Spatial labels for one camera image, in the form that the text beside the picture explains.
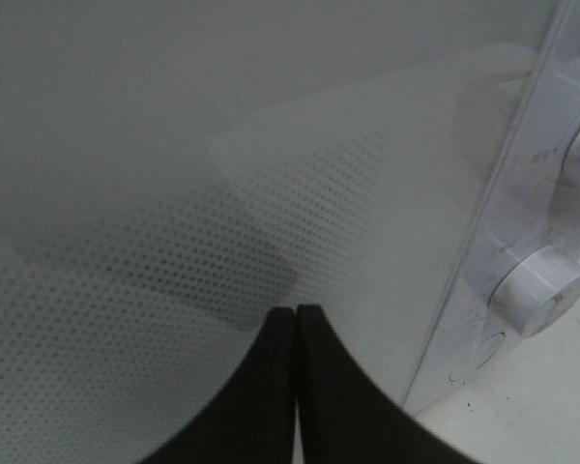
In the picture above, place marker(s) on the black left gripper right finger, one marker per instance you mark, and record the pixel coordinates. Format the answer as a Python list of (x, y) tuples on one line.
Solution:
[(344, 417)]

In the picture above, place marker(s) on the white microwave oven body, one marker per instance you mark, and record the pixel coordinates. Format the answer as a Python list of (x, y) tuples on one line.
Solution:
[(528, 204)]

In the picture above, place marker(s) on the white microwave door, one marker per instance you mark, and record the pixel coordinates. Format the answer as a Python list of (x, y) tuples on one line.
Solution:
[(171, 170)]

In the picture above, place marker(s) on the white timer knob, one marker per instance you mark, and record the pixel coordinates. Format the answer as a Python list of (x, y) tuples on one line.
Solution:
[(538, 291)]

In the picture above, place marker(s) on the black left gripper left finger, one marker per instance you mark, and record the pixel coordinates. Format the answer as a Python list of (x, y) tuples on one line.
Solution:
[(252, 418)]

